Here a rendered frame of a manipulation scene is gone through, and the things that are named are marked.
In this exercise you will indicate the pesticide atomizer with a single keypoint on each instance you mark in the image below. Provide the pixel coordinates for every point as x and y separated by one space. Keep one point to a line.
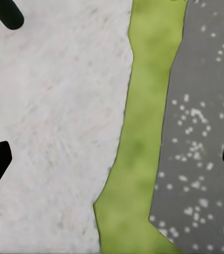
10 15

